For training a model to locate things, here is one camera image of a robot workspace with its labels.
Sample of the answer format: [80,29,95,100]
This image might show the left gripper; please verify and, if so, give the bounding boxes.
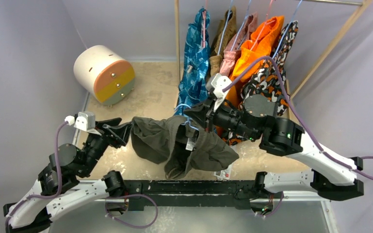
[80,117,134,176]

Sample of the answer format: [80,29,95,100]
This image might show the light blue hanger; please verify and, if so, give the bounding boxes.
[174,103,199,131]

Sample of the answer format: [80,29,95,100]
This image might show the olive green shorts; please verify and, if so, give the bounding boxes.
[130,115,239,180]

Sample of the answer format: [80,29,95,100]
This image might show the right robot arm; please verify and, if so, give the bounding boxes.
[185,95,364,201]

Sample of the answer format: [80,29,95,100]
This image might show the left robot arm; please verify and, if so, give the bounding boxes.
[3,117,132,233]

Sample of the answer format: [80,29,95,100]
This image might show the blue patterned shorts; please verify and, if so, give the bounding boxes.
[174,8,210,115]

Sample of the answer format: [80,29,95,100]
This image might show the camouflage orange black shorts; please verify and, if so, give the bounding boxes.
[220,19,299,146]

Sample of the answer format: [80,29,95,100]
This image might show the pink shorts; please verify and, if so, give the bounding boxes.
[219,13,258,76]

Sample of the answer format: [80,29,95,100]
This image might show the brown shorts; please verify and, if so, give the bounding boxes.
[206,6,237,79]

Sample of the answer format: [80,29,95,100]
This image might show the blue hanger of brown shorts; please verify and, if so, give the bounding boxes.
[216,0,234,55]

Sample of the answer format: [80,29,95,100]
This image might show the pink hanger of orange shorts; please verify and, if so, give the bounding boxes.
[250,0,274,50]

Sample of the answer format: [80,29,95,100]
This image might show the blue hanger of camouflage shorts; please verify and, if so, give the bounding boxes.
[272,0,303,58]

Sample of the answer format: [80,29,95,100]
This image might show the round pastel drawer box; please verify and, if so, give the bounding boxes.
[73,45,135,106]

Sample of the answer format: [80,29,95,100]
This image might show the white printed tag card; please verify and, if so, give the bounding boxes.
[213,164,232,181]

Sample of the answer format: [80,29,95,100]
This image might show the wooden clothes rack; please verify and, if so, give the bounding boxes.
[174,0,372,98]

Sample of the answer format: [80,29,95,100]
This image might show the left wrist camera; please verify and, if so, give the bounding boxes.
[65,111,101,135]

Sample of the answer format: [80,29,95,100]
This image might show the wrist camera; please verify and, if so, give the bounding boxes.
[206,73,232,112]
[65,111,101,135]

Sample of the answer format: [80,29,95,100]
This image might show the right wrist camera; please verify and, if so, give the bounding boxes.
[206,73,232,112]

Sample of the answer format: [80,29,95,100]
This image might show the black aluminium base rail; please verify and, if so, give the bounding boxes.
[46,178,306,213]

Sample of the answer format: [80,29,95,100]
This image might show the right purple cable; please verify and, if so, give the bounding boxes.
[221,56,373,219]

